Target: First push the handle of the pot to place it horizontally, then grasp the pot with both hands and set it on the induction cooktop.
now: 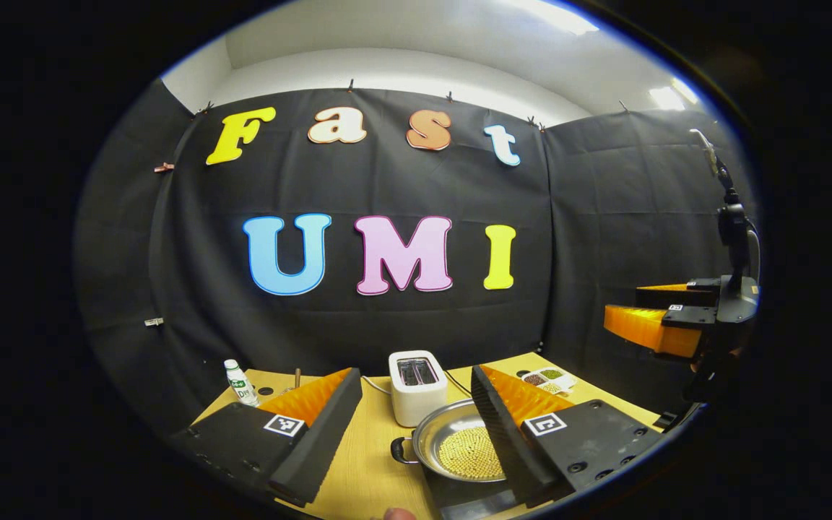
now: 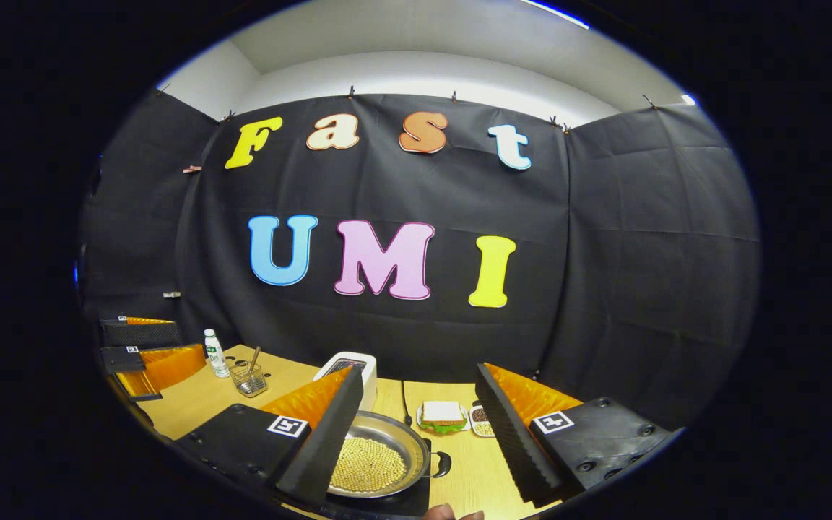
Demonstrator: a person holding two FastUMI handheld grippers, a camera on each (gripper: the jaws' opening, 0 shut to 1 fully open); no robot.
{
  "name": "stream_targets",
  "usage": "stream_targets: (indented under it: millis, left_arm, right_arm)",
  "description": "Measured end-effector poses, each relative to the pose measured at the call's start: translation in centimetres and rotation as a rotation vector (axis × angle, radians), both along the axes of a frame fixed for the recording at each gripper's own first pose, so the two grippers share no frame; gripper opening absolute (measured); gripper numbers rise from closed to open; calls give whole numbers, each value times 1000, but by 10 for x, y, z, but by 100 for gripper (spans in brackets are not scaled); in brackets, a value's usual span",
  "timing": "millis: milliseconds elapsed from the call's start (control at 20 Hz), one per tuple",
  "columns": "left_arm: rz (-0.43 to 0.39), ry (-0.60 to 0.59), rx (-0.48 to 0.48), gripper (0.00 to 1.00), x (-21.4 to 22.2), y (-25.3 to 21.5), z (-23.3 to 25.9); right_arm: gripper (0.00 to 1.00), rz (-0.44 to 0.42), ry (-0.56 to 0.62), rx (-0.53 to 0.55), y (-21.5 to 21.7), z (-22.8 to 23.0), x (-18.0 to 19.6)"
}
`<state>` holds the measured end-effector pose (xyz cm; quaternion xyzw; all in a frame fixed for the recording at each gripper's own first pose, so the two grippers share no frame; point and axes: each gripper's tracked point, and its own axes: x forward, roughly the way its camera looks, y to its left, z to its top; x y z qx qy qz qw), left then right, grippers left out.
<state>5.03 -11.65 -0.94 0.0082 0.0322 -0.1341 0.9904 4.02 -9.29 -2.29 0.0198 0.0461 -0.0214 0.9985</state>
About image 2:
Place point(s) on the white sandwich plate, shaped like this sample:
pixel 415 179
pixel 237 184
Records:
pixel 419 419

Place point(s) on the white bread lettuce sandwich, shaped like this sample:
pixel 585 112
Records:
pixel 443 413

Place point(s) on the pile of yellow soybeans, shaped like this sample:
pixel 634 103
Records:
pixel 369 466

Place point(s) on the black backdrop cloth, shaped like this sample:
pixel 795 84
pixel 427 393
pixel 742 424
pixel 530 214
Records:
pixel 640 253

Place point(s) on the white toaster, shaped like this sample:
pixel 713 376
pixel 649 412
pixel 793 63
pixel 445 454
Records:
pixel 369 390

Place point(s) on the white bottle with green label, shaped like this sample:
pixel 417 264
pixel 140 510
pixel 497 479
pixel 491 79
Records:
pixel 216 357

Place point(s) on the ceiling light strip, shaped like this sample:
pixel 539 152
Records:
pixel 688 100
pixel 557 13

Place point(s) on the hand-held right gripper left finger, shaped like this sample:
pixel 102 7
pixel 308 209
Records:
pixel 322 440

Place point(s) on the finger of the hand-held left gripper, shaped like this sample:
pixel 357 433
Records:
pixel 170 365
pixel 141 334

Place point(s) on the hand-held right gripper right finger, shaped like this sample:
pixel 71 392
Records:
pixel 513 448

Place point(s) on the black induction cooktop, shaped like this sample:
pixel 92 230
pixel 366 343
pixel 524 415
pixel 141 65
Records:
pixel 409 502

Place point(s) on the white divided dish of beans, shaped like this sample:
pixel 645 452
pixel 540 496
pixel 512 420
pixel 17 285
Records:
pixel 481 422

